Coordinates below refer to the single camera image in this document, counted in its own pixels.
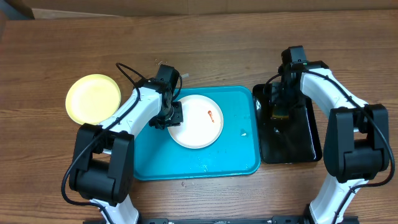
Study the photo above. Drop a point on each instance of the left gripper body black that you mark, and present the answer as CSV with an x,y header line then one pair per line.
x,y
171,118

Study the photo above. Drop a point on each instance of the black rectangular wash tray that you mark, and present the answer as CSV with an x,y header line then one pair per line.
x,y
292,139

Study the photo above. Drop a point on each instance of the green yellow scrubbing sponge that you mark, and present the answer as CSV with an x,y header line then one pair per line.
x,y
279,112

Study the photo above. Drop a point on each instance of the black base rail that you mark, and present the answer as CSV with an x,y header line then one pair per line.
x,y
273,220

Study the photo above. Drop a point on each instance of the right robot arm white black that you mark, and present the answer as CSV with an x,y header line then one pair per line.
x,y
356,146

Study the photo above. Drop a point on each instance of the cardboard sheet at back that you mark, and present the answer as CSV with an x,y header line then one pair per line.
x,y
195,7

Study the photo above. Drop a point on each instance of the teal plastic serving tray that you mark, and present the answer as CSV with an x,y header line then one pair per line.
x,y
236,151

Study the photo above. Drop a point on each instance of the white plate with ketchup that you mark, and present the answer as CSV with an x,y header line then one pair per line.
x,y
202,122

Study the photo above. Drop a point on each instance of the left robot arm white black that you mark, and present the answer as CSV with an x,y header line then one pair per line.
x,y
102,167

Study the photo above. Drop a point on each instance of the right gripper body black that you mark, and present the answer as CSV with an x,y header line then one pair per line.
x,y
280,101

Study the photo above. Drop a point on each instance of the light green round plate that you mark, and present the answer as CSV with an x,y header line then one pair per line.
x,y
92,99

